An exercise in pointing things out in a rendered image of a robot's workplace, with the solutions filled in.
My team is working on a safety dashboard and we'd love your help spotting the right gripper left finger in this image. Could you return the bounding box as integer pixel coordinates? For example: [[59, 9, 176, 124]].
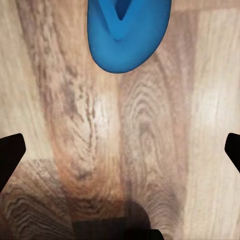
[[0, 133, 26, 193]]

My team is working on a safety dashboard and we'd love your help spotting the sandal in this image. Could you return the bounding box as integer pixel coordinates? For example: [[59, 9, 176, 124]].
[[87, 0, 172, 74]]

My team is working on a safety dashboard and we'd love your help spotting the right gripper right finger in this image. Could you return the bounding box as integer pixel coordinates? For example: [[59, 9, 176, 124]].
[[224, 133, 240, 173]]

